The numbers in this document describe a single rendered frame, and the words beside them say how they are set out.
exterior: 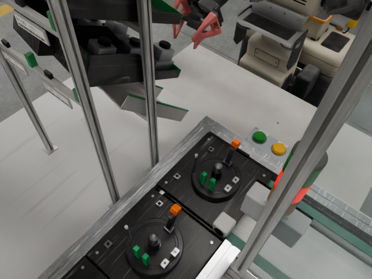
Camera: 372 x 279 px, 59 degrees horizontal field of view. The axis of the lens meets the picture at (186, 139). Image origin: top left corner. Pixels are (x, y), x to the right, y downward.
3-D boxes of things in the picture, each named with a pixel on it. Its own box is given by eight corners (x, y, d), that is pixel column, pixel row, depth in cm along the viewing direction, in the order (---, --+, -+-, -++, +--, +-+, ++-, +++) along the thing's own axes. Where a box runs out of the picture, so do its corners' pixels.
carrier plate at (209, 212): (206, 135, 106) (207, 132, 104) (272, 178, 97) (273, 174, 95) (156, 186, 94) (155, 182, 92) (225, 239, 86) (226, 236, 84)
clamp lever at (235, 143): (226, 158, 95) (235, 138, 91) (232, 161, 94) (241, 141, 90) (220, 163, 93) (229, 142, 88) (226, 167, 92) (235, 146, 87)
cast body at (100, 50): (104, 61, 78) (112, 34, 74) (115, 71, 76) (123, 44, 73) (72, 63, 72) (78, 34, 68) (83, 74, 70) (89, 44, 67)
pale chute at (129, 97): (155, 98, 110) (162, 87, 108) (181, 122, 104) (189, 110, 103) (91, 79, 85) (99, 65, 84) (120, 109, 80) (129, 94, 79)
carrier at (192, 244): (152, 190, 93) (150, 166, 83) (221, 244, 85) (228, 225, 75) (86, 257, 82) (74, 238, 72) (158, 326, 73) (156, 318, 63)
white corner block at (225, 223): (221, 216, 89) (222, 210, 86) (234, 227, 88) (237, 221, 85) (210, 229, 87) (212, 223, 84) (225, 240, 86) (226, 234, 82)
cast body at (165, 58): (160, 62, 90) (169, 38, 86) (170, 71, 88) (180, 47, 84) (136, 63, 84) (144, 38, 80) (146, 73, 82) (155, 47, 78)
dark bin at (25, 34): (111, 30, 98) (117, 6, 94) (137, 53, 92) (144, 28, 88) (12, 27, 78) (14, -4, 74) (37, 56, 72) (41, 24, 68)
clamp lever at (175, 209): (168, 222, 83) (175, 202, 79) (174, 227, 82) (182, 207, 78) (159, 230, 80) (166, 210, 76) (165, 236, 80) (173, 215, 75)
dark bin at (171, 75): (148, 52, 93) (156, 27, 89) (178, 77, 87) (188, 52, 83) (52, 55, 73) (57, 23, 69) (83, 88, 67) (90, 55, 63)
